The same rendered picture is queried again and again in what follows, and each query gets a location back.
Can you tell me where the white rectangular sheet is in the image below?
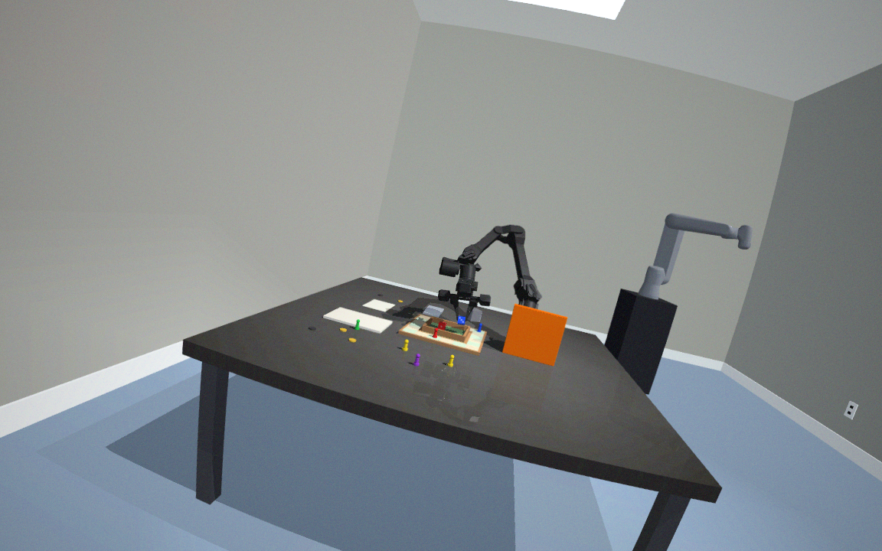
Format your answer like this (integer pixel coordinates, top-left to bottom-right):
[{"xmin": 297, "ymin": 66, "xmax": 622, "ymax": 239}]
[{"xmin": 323, "ymin": 307, "xmax": 392, "ymax": 333}]

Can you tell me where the white rectangular card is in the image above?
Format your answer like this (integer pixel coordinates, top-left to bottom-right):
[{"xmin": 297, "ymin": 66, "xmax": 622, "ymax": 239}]
[{"xmin": 363, "ymin": 300, "xmax": 395, "ymax": 312}]

